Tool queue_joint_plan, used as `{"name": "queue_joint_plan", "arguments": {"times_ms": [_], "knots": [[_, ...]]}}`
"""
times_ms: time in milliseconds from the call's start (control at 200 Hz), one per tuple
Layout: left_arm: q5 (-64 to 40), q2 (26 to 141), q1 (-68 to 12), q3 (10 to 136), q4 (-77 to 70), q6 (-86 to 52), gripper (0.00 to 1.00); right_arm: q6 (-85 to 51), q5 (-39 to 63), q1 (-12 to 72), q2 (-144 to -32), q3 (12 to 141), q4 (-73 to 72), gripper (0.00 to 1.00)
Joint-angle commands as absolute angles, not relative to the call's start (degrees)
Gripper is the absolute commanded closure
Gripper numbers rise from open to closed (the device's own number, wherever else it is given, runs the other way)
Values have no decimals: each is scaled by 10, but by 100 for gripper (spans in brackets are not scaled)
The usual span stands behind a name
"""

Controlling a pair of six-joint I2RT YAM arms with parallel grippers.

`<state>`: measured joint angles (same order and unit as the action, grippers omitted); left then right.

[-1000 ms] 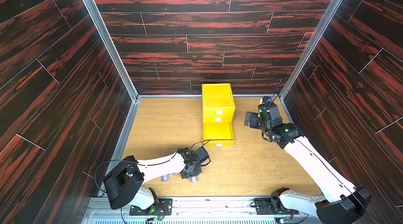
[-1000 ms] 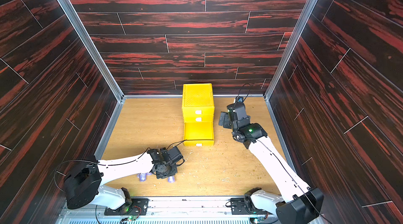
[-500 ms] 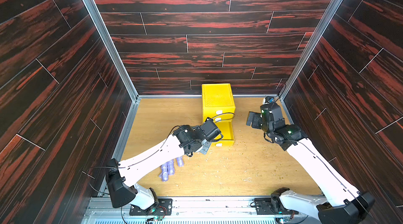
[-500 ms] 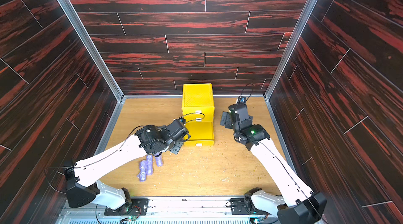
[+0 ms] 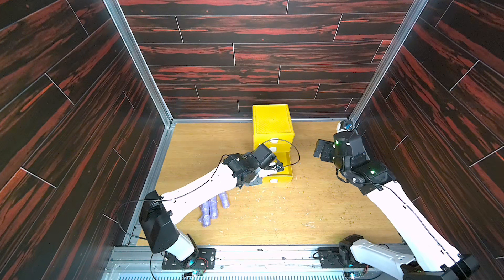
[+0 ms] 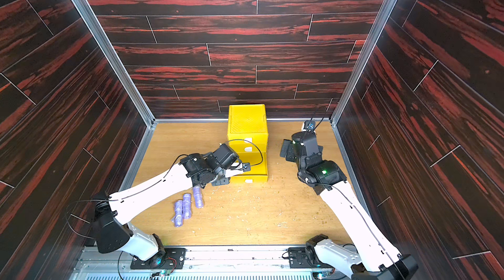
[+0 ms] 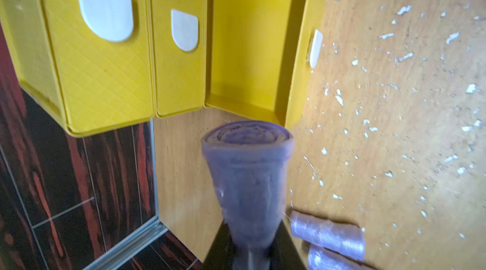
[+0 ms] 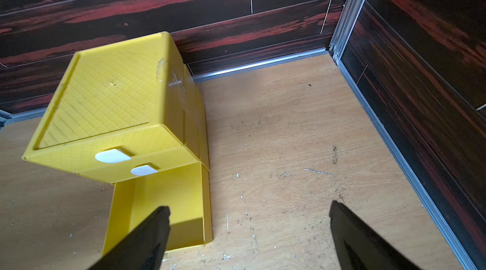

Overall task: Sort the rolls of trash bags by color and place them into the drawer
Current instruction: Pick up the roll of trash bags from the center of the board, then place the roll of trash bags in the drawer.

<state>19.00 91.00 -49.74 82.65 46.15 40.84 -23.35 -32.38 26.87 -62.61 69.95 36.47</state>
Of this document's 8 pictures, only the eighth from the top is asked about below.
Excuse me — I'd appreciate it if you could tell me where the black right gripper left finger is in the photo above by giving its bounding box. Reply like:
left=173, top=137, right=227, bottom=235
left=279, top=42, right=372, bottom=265
left=91, top=206, right=170, bottom=270

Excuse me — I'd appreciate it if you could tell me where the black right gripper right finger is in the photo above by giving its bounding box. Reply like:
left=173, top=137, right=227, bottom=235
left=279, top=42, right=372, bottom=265
left=329, top=200, right=418, bottom=269

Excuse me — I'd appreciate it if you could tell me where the yellow plastic drawer box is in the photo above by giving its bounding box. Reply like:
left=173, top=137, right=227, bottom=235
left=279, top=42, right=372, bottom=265
left=23, top=32, right=213, bottom=252

